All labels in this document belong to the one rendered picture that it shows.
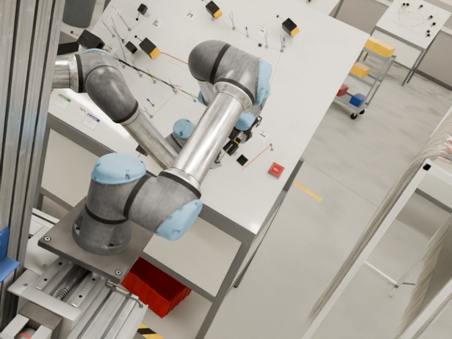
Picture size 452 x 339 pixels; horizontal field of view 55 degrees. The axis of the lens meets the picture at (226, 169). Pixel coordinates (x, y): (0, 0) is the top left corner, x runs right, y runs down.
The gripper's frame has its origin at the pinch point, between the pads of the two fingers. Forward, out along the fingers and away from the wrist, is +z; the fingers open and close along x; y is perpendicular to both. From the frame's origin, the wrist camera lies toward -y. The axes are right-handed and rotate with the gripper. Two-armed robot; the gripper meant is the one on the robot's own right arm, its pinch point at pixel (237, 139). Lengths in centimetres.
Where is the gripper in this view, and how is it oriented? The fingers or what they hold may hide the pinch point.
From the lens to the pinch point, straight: 186.7
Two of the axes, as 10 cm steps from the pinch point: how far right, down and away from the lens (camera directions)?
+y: 6.8, -5.8, 4.4
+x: -7.1, -6.7, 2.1
